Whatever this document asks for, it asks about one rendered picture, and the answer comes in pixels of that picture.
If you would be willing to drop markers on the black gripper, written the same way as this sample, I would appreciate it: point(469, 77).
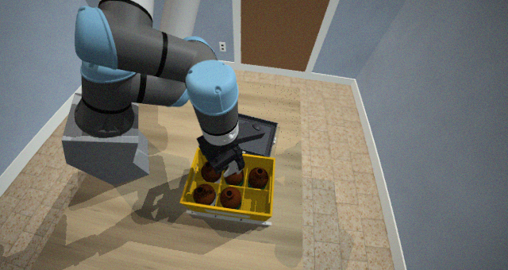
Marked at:
point(223, 158)

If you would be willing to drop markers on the yellow divided crate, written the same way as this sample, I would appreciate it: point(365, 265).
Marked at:
point(255, 202)

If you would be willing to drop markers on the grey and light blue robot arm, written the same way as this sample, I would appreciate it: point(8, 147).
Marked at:
point(118, 35)

